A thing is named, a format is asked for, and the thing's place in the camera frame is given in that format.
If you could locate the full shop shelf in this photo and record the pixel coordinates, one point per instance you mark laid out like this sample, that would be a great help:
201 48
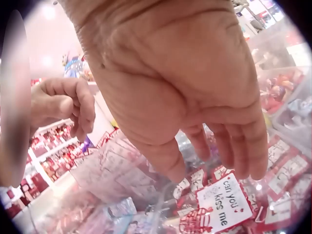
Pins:
51 151

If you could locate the person's left thumb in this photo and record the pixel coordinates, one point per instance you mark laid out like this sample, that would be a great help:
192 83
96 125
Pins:
54 106

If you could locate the person's right little finger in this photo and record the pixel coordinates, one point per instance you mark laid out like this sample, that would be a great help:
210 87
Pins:
259 146

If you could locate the person's right index finger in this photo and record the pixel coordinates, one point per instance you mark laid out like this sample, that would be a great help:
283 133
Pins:
196 142

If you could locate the person's right hand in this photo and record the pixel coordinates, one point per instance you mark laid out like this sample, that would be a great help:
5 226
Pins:
156 73

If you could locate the shiny silver foil packet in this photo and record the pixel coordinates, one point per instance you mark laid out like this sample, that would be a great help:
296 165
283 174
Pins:
121 209

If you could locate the person's right middle finger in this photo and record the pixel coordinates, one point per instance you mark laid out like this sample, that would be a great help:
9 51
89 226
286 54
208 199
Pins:
223 146

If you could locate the white card with red border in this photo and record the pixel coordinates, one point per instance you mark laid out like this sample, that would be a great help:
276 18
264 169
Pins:
223 202

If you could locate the colourful plush toy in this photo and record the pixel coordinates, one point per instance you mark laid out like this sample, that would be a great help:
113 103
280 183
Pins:
75 67

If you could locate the person's left fingers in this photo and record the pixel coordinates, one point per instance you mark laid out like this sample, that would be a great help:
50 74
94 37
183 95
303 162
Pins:
84 109

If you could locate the person's right ring finger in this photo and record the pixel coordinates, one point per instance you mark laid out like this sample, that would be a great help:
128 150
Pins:
241 156

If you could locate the clear box of small toys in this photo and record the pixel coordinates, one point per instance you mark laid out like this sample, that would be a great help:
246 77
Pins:
285 97

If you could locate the person's left hand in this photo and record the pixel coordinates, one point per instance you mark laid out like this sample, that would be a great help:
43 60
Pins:
53 109

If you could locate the stack of clear plastic packets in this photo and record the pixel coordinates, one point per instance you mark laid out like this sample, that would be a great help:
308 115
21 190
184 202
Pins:
117 165

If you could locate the person's right thumb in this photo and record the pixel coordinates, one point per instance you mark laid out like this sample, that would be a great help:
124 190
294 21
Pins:
163 158

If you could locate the pile of red paper cards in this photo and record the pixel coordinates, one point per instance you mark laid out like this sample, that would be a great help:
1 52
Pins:
280 175

